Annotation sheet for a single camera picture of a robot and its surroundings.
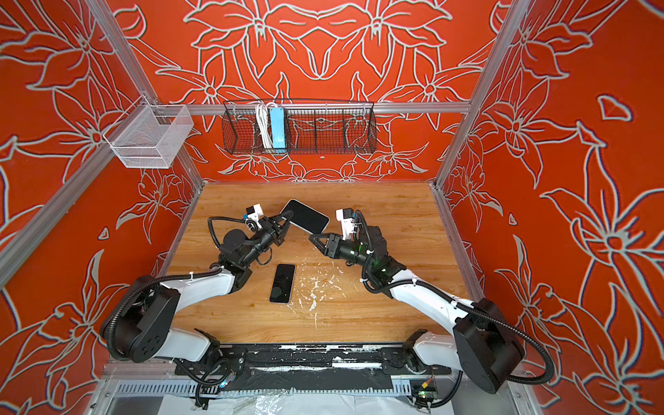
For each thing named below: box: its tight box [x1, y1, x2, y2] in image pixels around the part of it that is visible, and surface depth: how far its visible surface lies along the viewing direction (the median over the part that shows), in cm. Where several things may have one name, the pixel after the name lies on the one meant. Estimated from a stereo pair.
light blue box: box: [269, 107, 287, 154], surface depth 92 cm
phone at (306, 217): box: [280, 198, 331, 235], surface depth 78 cm
